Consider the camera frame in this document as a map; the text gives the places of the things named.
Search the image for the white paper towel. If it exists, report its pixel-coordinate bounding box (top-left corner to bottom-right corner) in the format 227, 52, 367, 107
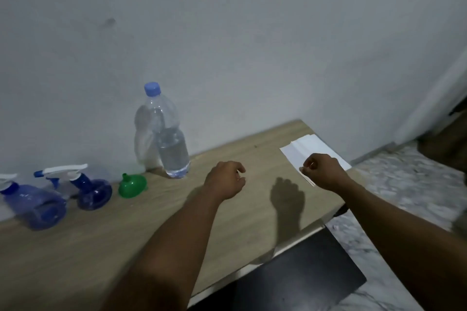
280, 135, 352, 188

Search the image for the clear plastic water bottle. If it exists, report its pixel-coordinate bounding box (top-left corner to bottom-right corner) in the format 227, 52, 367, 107
144, 94, 191, 179

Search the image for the person's right hand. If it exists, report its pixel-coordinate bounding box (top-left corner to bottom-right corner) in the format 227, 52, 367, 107
299, 153, 353, 192

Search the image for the wooden table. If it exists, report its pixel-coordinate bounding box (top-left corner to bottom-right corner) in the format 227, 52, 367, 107
0, 119, 360, 311

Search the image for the person's left forearm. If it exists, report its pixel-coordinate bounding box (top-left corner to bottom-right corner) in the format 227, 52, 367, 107
102, 190, 229, 311

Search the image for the white blue trigger spray head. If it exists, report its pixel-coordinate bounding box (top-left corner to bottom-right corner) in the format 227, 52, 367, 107
0, 173, 18, 195
34, 164, 89, 191

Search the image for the person's right forearm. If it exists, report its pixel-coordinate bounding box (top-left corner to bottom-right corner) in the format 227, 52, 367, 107
335, 179, 467, 311

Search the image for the brown wooden door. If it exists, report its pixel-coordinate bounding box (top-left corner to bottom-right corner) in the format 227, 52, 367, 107
417, 97, 467, 176

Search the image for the black wooden board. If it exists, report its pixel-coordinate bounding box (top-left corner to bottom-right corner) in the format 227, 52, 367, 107
188, 228, 367, 311

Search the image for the person's left hand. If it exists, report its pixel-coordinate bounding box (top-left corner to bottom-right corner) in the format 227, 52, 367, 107
202, 160, 247, 201

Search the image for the green plastic funnel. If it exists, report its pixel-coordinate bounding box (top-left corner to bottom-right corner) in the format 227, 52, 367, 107
118, 173, 148, 199

